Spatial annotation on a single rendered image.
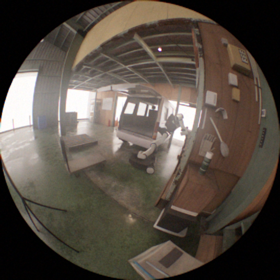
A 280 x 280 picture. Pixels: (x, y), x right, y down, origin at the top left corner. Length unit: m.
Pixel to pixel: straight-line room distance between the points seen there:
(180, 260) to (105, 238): 0.82
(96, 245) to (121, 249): 0.28
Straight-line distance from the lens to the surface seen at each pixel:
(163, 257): 0.77
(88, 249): 1.31
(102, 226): 1.32
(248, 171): 1.32
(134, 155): 2.17
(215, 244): 1.68
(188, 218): 0.98
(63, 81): 4.66
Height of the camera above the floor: 1.26
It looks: 17 degrees down
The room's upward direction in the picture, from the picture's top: 9 degrees clockwise
